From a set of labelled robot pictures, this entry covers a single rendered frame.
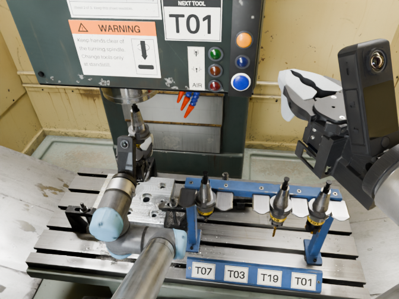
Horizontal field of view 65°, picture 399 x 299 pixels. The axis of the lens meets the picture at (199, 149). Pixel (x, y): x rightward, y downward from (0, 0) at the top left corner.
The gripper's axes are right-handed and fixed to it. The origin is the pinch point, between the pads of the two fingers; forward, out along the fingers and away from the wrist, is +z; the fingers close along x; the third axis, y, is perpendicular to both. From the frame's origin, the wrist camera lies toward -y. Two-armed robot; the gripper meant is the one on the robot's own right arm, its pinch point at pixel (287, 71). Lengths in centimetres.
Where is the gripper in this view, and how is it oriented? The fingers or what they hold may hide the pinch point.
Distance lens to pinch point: 47.0
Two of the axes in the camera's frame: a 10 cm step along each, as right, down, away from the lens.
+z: -3.9, -6.0, 7.0
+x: 9.2, -2.7, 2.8
